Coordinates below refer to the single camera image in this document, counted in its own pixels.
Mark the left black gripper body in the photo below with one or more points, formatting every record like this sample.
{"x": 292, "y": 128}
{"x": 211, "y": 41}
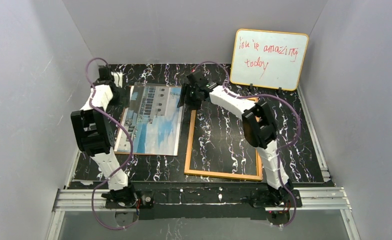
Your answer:
{"x": 104, "y": 74}

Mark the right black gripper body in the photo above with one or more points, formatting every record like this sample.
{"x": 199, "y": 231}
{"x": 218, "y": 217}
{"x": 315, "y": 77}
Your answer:
{"x": 188, "y": 94}

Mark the yellow wooden picture frame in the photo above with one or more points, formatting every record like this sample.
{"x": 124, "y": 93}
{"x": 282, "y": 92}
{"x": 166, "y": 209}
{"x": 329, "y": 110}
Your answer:
{"x": 216, "y": 147}

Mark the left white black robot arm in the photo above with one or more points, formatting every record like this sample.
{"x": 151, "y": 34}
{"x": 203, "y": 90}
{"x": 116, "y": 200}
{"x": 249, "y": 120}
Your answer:
{"x": 92, "y": 129}

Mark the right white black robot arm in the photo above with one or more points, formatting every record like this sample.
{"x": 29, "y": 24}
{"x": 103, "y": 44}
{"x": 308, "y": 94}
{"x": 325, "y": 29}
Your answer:
{"x": 259, "y": 125}

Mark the building and sky photo board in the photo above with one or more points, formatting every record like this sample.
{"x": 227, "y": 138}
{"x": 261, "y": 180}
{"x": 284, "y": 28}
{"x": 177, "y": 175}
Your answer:
{"x": 153, "y": 121}

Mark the whiteboard with red writing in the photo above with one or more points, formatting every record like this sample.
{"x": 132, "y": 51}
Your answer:
{"x": 268, "y": 59}

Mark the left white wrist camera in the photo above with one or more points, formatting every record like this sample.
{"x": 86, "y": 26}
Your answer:
{"x": 117, "y": 78}

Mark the aluminium rail with black bases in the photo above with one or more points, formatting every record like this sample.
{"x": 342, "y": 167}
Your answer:
{"x": 164, "y": 200}

